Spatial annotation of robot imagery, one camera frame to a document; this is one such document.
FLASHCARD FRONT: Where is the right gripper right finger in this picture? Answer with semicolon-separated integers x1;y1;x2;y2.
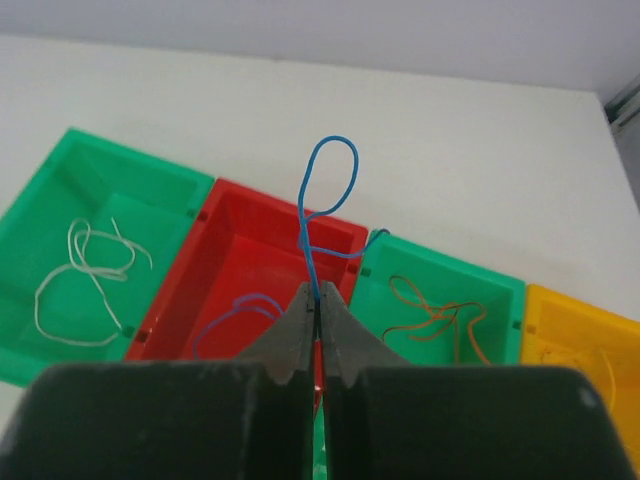
318;282;635;479

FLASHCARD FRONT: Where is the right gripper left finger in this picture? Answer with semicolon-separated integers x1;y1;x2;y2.
1;285;316;479

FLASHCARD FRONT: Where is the orange red thin wire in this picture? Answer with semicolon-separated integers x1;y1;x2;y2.
382;274;494;366

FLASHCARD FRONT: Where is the right green plastic bin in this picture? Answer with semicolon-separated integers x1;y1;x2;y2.
312;232;526;480

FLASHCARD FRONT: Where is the green plastic bin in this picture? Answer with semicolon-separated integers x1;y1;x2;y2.
1;128;214;386
312;232;526;480

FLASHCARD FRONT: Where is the red plastic bin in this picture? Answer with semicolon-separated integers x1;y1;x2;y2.
124;177;370;364

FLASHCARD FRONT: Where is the yellow plastic bin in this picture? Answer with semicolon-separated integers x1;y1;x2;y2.
520;285;639;459

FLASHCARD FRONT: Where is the left green plastic bin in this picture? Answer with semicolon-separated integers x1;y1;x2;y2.
1;128;214;386

